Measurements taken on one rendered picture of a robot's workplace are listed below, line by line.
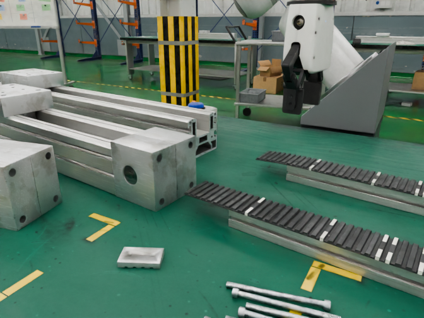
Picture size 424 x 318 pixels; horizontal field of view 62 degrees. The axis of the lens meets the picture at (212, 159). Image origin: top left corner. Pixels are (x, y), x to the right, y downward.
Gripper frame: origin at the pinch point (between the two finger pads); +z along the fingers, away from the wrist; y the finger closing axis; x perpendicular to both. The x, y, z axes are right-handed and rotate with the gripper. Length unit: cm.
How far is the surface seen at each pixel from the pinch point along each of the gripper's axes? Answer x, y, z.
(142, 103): 41.0, 2.8, 5.8
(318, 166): -4.2, -0.9, 10.6
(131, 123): 37.3, -4.5, 8.7
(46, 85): 78, 1, 5
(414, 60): 58, 750, 55
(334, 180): -7.6, -2.1, 11.9
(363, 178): -11.7, -0.8, 10.9
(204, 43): 334, 435, 18
